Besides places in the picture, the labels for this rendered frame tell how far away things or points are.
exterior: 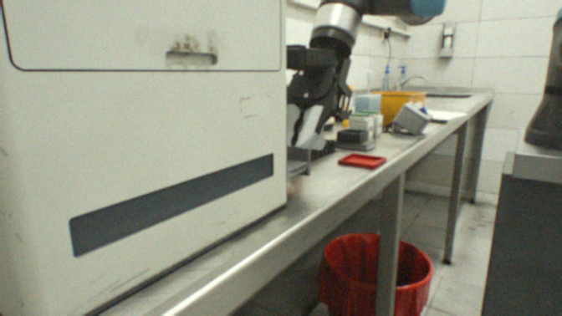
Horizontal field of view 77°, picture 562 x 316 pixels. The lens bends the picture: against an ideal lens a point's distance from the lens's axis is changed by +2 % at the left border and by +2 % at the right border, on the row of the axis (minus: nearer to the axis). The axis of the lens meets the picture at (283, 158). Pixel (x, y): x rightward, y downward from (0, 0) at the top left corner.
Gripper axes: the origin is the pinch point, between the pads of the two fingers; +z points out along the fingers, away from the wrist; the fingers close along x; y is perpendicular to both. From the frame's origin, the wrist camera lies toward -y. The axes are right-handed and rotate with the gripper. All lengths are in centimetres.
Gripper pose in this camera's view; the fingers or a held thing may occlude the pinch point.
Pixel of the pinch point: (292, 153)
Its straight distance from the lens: 51.7
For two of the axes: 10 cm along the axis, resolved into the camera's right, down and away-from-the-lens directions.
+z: -2.8, 9.4, -2.0
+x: -8.3, -1.3, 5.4
